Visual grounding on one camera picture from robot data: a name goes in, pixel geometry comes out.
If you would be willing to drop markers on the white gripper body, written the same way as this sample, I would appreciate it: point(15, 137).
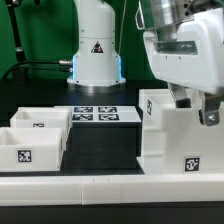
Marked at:
point(194, 59)

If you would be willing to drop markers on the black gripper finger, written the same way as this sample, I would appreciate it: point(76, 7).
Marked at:
point(179, 95)
point(209, 112)

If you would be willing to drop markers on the white drawer cabinet frame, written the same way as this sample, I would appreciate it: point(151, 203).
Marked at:
point(173, 139)

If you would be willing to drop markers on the white front drawer box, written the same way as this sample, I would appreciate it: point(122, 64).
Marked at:
point(31, 149)

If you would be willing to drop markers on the white drawer box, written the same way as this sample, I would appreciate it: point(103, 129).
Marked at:
point(43, 117)
point(31, 149)

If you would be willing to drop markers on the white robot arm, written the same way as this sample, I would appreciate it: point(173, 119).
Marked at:
point(97, 65)

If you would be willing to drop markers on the white rear drawer box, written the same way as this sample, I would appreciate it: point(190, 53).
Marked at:
point(43, 117)

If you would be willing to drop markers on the black stand pole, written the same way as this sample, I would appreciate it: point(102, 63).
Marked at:
point(18, 73)

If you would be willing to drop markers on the white front rail wall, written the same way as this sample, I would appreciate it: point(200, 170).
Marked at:
point(109, 189)

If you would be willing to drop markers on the white marker base plate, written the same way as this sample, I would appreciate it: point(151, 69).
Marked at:
point(104, 114)

